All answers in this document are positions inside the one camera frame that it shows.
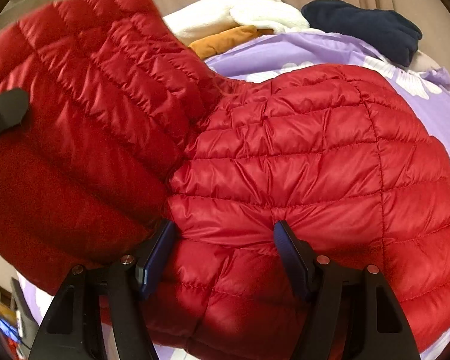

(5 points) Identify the red quilted down jacket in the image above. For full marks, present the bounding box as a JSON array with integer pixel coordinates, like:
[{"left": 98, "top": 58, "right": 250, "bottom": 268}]
[{"left": 0, "top": 0, "right": 450, "bottom": 360}]

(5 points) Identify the navy blue fleece garment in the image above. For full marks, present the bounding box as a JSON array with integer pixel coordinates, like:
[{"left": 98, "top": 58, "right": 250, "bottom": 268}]
[{"left": 301, "top": 0, "right": 423, "bottom": 67}]

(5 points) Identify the white fleece garment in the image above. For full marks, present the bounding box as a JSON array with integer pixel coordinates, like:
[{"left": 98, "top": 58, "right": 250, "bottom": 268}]
[{"left": 163, "top": 0, "right": 321, "bottom": 45}]

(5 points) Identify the purple floral bed sheet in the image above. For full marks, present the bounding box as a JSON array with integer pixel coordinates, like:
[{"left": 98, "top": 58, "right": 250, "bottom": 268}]
[{"left": 16, "top": 31, "right": 450, "bottom": 360}]

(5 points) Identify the orange folded garment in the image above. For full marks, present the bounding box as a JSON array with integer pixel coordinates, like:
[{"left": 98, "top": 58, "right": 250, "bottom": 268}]
[{"left": 188, "top": 25, "right": 274, "bottom": 60}]

